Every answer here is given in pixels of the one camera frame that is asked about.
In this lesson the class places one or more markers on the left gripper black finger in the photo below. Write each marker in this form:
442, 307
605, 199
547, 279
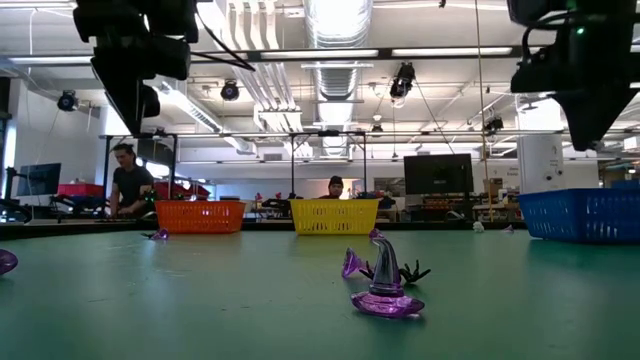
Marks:
122, 100
150, 100

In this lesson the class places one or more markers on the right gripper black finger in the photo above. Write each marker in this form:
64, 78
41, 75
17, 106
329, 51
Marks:
607, 115
575, 120

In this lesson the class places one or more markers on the white ghost figure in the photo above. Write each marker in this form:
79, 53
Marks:
478, 226

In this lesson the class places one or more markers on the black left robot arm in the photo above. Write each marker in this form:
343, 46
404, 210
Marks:
135, 15

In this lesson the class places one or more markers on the white round column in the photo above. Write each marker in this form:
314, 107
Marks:
540, 160

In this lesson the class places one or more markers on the person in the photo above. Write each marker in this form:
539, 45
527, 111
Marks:
335, 189
127, 182

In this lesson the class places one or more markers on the white LED light strip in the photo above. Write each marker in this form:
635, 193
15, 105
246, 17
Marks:
320, 53
450, 51
50, 59

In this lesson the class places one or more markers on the blue plastic basket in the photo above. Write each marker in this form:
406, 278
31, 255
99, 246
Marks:
580, 215

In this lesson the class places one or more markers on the red storage bin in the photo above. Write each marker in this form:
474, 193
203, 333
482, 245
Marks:
80, 190

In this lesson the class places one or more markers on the cardboard box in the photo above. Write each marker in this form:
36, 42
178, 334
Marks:
492, 186

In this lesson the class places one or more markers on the white ceiling pipe bundle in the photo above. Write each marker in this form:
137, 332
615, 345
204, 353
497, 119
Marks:
260, 85

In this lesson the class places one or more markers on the small black monitor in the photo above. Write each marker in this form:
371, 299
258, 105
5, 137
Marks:
42, 178

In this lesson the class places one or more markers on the orange plastic basket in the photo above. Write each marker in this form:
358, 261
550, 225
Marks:
200, 217

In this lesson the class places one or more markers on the black plastic spider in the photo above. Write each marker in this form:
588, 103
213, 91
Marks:
147, 234
412, 274

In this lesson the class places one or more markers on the large black monitor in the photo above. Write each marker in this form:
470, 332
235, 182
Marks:
437, 174

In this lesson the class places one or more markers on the green table mat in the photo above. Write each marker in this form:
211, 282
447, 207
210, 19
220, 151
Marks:
200, 310

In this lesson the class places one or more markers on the yellow plastic basket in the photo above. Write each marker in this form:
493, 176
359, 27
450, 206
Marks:
334, 216

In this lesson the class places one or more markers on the white rectangular air duct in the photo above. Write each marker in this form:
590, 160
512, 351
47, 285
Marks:
200, 115

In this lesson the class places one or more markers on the black ceiling camera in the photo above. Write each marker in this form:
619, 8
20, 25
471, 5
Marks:
494, 124
230, 91
67, 100

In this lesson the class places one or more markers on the black neighbouring rig frame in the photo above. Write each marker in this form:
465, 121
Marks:
292, 165
106, 165

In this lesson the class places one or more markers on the black overhead frame beam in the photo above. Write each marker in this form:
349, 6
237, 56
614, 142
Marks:
300, 54

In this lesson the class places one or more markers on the black overhead rig camera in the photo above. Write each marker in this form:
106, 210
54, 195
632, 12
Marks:
402, 80

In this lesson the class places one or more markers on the black aluminium table frame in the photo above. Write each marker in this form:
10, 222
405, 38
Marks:
275, 226

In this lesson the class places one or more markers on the silver ventilation duct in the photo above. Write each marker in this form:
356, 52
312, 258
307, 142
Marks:
340, 80

